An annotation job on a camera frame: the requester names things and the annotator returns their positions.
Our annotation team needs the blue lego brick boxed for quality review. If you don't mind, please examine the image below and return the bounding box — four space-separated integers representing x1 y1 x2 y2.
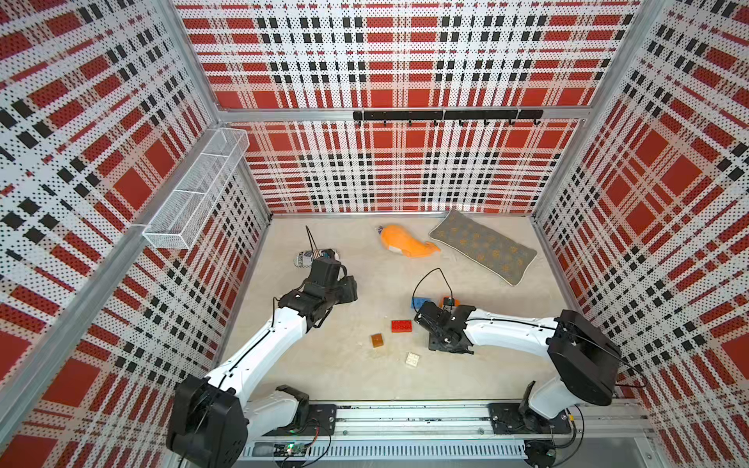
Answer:
411 298 430 312

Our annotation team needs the cream lego brick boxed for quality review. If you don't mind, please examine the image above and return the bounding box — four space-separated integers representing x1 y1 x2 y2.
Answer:
405 352 421 368

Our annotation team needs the red lego brick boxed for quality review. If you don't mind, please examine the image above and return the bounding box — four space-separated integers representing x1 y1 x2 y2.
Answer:
391 320 413 333

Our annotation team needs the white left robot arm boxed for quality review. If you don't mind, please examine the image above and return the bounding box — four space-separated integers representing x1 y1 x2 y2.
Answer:
166 257 358 467

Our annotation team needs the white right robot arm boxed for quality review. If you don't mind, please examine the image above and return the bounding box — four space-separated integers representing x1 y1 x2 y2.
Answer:
415 301 621 434

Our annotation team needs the orange round lego piece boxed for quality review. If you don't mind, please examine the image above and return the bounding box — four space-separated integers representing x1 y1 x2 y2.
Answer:
440 296 460 308

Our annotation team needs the orange plush toy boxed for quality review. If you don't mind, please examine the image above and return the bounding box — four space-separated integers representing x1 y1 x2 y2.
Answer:
378 224 441 259

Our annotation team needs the grey patterned cushion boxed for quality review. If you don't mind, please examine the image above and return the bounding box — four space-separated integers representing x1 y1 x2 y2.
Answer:
429 211 538 287

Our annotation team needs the green circuit board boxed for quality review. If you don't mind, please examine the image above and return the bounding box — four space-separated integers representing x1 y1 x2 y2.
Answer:
273 442 308 458

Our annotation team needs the black camera cable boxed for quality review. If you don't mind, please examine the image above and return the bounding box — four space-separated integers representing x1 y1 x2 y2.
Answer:
410 267 456 308

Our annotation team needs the white wire mesh basket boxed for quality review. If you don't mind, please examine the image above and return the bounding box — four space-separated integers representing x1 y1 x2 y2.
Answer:
144 128 249 250

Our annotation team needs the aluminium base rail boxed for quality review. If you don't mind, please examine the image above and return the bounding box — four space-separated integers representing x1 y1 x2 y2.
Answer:
231 400 669 467

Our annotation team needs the black hook rail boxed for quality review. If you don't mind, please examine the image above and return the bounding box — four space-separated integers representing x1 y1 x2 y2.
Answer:
352 109 544 123

